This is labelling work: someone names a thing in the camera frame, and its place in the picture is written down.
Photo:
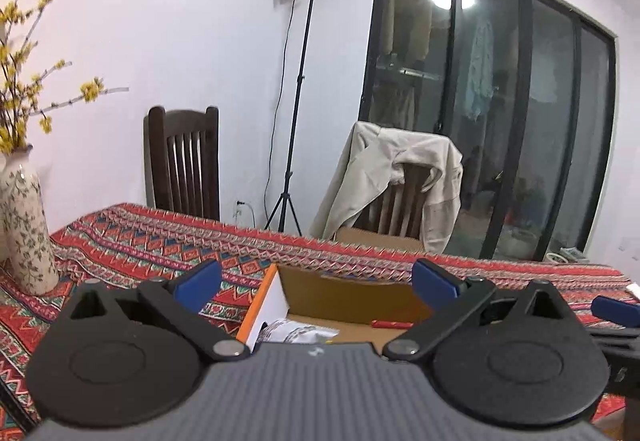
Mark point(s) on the orange cardboard box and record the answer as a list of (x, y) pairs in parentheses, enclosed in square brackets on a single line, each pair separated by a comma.
[(340, 296)]

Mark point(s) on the brown wooden chair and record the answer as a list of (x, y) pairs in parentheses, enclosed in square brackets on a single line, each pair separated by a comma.
[(395, 211)]

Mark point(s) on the yellow flower branches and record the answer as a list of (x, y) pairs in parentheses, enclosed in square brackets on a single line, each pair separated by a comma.
[(92, 90)]

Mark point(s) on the white wall socket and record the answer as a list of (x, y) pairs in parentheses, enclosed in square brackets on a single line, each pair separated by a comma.
[(239, 213)]

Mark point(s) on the black light stand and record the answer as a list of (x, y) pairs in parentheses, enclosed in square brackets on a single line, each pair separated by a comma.
[(300, 86)]

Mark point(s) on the white silver packet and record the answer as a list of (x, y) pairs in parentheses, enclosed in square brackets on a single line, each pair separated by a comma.
[(295, 332)]

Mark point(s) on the floral ceramic vase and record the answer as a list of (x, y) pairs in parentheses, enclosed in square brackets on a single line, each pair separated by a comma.
[(27, 231)]

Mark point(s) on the red patterned tablecloth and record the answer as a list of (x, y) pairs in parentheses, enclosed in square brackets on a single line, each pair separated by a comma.
[(150, 241)]

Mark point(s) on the dark wooden chair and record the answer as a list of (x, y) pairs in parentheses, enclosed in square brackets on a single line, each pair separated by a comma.
[(182, 121)]

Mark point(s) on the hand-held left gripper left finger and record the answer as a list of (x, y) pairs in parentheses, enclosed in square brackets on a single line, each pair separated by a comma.
[(200, 278)]

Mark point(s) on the black-framed glass sliding door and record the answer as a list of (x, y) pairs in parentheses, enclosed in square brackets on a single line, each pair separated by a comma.
[(415, 46)]

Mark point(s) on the beige jacket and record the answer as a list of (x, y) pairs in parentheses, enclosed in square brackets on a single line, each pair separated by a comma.
[(370, 156)]

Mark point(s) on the hanging light blue garment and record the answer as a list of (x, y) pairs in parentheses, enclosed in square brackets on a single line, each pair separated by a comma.
[(481, 71)]

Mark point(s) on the thin red packet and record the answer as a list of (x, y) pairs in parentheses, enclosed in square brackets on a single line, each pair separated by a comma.
[(390, 323)]

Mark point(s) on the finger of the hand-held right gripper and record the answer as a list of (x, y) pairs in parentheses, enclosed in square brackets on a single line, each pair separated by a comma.
[(615, 308)]

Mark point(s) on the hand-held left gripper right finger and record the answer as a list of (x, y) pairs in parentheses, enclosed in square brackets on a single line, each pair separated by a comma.
[(435, 283)]

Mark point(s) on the small white floor object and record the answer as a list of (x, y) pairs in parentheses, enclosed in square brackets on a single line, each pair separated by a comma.
[(570, 253)]

